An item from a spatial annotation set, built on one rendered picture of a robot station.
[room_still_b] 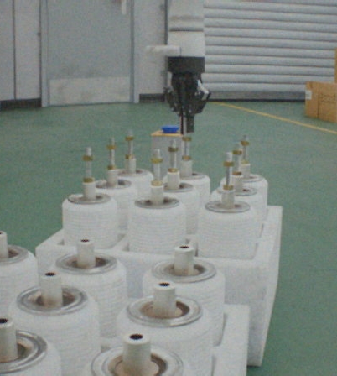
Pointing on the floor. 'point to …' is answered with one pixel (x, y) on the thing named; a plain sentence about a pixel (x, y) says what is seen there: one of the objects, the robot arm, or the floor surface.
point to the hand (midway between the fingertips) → (186, 125)
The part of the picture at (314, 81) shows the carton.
